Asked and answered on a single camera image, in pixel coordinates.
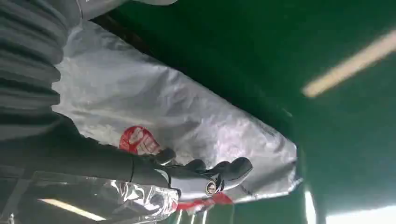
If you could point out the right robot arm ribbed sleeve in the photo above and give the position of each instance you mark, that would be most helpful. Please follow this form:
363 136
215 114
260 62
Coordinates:
28 61

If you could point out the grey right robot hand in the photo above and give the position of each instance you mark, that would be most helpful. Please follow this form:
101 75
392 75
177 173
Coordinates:
92 160

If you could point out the green plastic crate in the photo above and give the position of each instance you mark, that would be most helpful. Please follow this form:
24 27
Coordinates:
340 139

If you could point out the clear plastic wrapped parcel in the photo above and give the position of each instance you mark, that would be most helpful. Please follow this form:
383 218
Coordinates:
123 201

